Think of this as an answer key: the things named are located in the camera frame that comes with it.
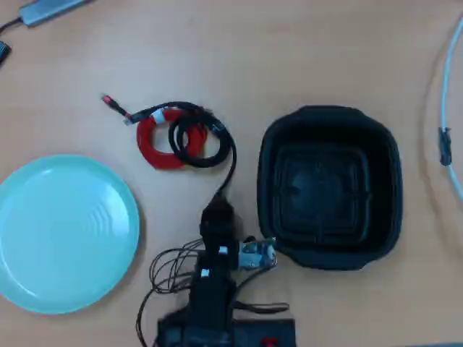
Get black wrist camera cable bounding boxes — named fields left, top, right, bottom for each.
left=229, top=265, right=290, bottom=317

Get black cable clip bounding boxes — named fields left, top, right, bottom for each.
left=438, top=126, right=453, bottom=166

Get thin black robot wires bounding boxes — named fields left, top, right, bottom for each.
left=135, top=238, right=207, bottom=347

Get red charging cable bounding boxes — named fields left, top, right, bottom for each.
left=100, top=93, right=211, bottom=171

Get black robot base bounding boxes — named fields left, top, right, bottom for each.
left=157, top=317, right=297, bottom=347

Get green round bowl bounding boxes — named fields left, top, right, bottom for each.
left=0, top=154, right=141, bottom=314

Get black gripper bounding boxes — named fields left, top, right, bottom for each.
left=200, top=197, right=242, bottom=256

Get black charging cable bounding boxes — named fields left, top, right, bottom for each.
left=124, top=102, right=238, bottom=203

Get bare circuit board wrist camera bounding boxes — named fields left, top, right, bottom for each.
left=237, top=236, right=279, bottom=270

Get grey USB hub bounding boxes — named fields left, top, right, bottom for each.
left=18, top=0, right=95, bottom=28

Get black hub cable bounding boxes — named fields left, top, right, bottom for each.
left=0, top=16, right=25, bottom=35

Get white round cable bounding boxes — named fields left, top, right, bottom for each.
left=439, top=14, right=463, bottom=202

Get black square bowl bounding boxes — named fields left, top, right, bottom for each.
left=256, top=104, right=404, bottom=271

